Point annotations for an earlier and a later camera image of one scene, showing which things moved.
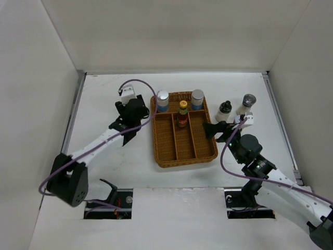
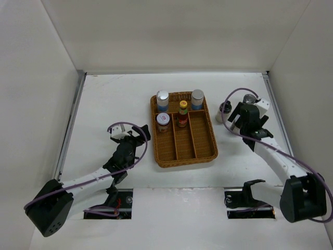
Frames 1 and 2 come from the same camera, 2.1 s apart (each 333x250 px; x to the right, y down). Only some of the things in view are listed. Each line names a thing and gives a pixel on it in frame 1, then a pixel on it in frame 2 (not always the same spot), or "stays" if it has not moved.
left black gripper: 121,108 to 138,139
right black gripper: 211,129 to 237,111
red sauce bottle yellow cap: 182,120 stays
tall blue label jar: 197,98 stays
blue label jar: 163,101 stays
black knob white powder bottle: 224,111 stays
